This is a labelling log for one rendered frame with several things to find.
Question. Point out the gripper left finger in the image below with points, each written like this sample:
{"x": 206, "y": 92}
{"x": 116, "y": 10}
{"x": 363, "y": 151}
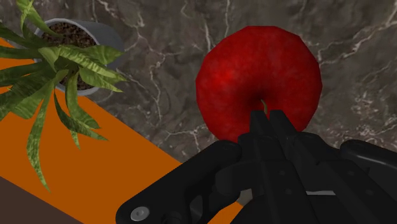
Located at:
{"x": 192, "y": 186}

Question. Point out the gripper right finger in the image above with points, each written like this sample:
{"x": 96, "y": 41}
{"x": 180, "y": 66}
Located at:
{"x": 335, "y": 173}

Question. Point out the red apple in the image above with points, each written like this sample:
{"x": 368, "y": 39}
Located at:
{"x": 248, "y": 71}

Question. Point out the green plant in grey pot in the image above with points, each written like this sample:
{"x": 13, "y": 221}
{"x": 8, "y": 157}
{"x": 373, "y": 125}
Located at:
{"x": 62, "y": 62}

